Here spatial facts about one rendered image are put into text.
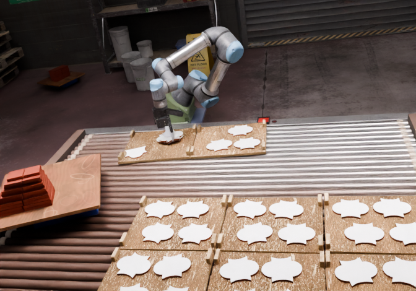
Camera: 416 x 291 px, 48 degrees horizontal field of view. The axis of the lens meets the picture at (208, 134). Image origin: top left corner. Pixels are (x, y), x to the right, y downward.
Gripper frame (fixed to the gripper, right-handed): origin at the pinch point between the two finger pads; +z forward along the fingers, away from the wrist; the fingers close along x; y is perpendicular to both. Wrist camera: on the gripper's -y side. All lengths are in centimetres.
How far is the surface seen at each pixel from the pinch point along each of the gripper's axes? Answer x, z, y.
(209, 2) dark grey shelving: -372, 10, -166
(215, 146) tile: 23.4, 2.3, -18.7
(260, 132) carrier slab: 22, 3, -47
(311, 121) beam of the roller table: 24, 5, -79
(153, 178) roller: 30.2, 5.1, 20.0
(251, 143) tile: 32.5, 2.2, -35.9
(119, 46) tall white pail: -452, 60, -43
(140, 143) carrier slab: -8.9, 3.1, 17.3
